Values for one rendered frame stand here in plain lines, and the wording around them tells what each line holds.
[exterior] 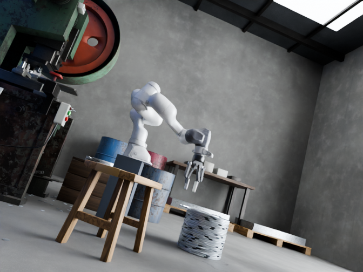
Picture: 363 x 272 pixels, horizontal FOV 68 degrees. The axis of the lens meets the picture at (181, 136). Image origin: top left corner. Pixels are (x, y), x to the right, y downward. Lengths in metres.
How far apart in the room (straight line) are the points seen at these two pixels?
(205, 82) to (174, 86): 0.70
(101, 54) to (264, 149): 4.48
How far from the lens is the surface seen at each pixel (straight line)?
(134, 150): 1.93
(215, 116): 5.79
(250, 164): 5.98
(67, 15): 2.10
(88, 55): 2.58
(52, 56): 2.12
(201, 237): 1.74
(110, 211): 1.41
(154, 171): 2.52
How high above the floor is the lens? 0.30
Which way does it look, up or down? 12 degrees up
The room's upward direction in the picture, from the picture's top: 17 degrees clockwise
